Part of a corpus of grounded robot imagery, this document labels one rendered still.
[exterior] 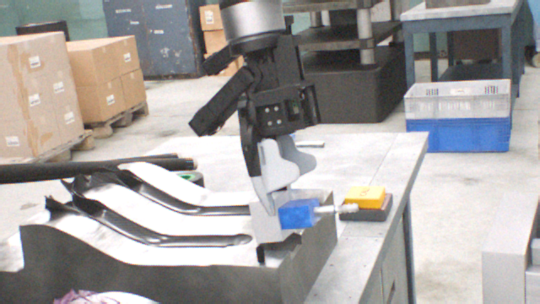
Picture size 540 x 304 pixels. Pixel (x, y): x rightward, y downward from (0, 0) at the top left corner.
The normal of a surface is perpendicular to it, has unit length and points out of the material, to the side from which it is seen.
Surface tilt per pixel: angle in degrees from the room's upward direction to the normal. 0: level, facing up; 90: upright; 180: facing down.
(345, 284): 0
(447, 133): 91
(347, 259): 0
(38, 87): 99
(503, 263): 90
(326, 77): 90
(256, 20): 79
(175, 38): 90
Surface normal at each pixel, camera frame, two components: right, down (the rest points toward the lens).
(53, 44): 0.92, -0.07
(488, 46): -0.55, 0.30
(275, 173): -0.39, -0.01
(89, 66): -0.25, 0.30
